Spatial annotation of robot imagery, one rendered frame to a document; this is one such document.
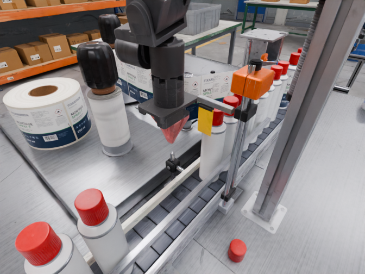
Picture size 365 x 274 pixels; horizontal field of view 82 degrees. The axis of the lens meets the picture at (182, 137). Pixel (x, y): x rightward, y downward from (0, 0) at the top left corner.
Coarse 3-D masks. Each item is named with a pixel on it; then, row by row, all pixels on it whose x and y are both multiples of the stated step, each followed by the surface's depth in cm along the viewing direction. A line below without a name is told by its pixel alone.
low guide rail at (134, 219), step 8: (192, 168) 53; (184, 176) 51; (168, 184) 49; (176, 184) 49; (160, 192) 47; (168, 192) 48; (152, 200) 45; (160, 200) 47; (144, 208) 44; (152, 208) 45; (136, 216) 42; (128, 224) 41; (88, 256) 36; (88, 264) 36
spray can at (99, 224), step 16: (80, 192) 26; (96, 192) 26; (80, 208) 24; (96, 208) 25; (112, 208) 29; (80, 224) 27; (96, 224) 26; (112, 224) 27; (96, 240) 27; (112, 240) 29; (96, 256) 30; (112, 256) 30; (128, 272) 36
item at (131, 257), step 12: (264, 120) 61; (252, 132) 57; (228, 156) 49; (216, 168) 46; (204, 180) 43; (192, 192) 41; (180, 204) 39; (168, 216) 37; (156, 228) 35; (144, 240) 34; (132, 252) 32; (120, 264) 31; (132, 264) 32
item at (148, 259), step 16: (272, 128) 72; (256, 144) 65; (240, 160) 60; (192, 176) 55; (224, 176) 55; (176, 192) 51; (208, 192) 51; (160, 208) 48; (192, 208) 48; (144, 224) 45; (176, 224) 45; (128, 240) 42; (160, 240) 42; (144, 256) 40; (96, 272) 37; (144, 272) 38
